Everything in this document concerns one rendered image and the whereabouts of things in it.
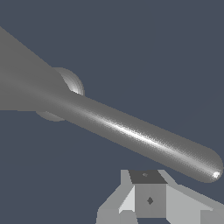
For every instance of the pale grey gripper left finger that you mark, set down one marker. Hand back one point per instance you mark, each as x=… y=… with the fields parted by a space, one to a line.
x=112 y=211

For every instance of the round grey faucet base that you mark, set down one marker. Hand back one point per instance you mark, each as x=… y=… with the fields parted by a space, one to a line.
x=74 y=83

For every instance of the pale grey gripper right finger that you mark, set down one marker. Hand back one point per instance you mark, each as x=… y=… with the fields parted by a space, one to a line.
x=186 y=205

